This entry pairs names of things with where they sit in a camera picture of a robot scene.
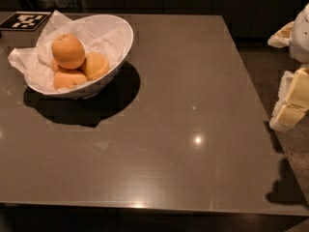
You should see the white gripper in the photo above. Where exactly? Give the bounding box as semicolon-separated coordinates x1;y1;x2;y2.
267;4;309;132

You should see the white bowl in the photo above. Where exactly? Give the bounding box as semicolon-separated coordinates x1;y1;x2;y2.
27;14;134;100

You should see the white paper liner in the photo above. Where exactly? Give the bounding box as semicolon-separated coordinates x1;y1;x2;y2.
7;10;133;94

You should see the black white marker tag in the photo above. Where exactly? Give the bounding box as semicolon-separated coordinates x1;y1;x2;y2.
0;12;51;31

